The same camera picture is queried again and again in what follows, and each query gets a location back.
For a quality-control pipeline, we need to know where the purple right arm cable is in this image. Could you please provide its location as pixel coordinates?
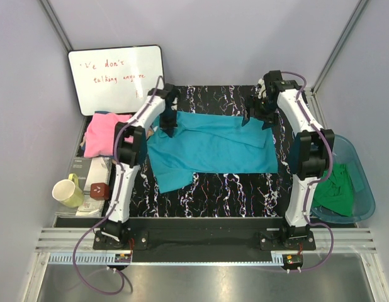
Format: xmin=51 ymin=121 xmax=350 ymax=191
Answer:
xmin=254 ymin=70 xmax=336 ymax=274

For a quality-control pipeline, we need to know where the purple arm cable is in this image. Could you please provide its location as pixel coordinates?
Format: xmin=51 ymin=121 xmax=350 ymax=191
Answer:
xmin=254 ymin=70 xmax=336 ymax=274
xmin=71 ymin=74 xmax=166 ymax=296

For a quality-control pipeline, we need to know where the yellow green mug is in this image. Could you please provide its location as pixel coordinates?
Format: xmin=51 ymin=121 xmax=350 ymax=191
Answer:
xmin=52 ymin=174 xmax=84 ymax=208

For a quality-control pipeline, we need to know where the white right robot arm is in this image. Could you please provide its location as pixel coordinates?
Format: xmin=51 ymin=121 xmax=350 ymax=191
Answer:
xmin=242 ymin=70 xmax=335 ymax=250

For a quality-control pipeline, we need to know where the black white manual booklet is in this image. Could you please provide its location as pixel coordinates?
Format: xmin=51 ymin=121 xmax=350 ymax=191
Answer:
xmin=57 ymin=157 xmax=112 ymax=217

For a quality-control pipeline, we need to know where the teal plastic basin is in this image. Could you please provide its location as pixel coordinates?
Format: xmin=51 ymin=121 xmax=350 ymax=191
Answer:
xmin=311 ymin=135 xmax=376 ymax=224

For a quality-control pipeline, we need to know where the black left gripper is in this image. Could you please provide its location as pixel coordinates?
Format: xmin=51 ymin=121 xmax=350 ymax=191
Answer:
xmin=159 ymin=108 xmax=178 ymax=138

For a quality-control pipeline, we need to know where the teal t shirt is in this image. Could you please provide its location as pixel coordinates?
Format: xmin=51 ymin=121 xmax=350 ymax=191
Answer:
xmin=147 ymin=111 xmax=278 ymax=193

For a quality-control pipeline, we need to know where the pink folded t shirt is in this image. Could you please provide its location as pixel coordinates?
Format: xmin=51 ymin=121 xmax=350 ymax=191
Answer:
xmin=84 ymin=113 xmax=132 ymax=158

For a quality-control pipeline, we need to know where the white dry erase board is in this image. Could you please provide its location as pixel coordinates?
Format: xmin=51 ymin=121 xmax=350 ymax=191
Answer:
xmin=68 ymin=45 xmax=164 ymax=116

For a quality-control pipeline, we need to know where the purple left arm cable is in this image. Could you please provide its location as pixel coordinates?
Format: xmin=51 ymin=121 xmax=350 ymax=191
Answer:
xmin=71 ymin=74 xmax=166 ymax=296

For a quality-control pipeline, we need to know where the green t shirt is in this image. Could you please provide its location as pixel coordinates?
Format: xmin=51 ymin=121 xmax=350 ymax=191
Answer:
xmin=312 ymin=163 xmax=354 ymax=217

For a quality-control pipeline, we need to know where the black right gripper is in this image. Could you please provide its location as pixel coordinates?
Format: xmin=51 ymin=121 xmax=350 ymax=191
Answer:
xmin=241 ymin=95 xmax=278 ymax=130

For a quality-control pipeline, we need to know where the aluminium frame rail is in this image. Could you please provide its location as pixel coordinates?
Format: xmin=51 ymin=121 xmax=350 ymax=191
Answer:
xmin=36 ymin=227 xmax=376 ymax=254

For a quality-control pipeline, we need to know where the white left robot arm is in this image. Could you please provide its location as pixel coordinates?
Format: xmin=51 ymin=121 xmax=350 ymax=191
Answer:
xmin=99 ymin=84 xmax=179 ymax=249

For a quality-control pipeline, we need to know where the beige folded t shirt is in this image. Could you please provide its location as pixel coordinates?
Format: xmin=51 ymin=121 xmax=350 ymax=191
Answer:
xmin=146 ymin=126 xmax=158 ymax=139

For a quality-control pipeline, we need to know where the brown cube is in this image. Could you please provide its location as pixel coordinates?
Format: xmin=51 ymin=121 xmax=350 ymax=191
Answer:
xmin=89 ymin=182 xmax=110 ymax=201

